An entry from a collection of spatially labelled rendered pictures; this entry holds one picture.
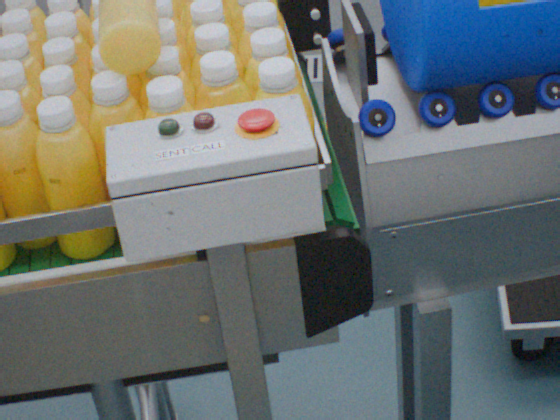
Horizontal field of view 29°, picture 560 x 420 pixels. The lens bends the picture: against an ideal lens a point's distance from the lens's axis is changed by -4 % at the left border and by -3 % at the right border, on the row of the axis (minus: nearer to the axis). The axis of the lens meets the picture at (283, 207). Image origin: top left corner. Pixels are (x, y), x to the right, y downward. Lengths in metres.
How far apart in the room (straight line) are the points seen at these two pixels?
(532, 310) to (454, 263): 0.77
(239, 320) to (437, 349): 0.47
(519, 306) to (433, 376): 0.65
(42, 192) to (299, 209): 0.33
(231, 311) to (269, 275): 0.10
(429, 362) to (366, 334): 0.81
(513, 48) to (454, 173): 0.19
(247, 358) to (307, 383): 1.09
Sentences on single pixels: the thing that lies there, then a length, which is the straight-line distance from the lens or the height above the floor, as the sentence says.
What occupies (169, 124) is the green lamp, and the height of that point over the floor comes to 1.11.
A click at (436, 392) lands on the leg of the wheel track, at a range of 1.68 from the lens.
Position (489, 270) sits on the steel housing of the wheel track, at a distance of 1.55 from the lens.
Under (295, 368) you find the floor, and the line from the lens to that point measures 2.37.
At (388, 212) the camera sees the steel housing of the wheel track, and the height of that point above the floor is 0.85.
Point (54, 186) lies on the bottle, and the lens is 1.23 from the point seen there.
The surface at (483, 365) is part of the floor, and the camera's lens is 2.35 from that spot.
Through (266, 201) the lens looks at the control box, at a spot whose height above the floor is 1.05.
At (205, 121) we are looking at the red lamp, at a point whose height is 1.11.
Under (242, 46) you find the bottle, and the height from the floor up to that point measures 1.05.
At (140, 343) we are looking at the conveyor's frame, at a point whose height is 0.79.
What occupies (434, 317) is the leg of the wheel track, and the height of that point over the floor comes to 0.61.
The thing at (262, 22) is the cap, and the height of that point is 1.08.
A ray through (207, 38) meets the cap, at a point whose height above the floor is 1.09.
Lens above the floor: 1.69
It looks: 37 degrees down
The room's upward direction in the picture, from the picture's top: 7 degrees counter-clockwise
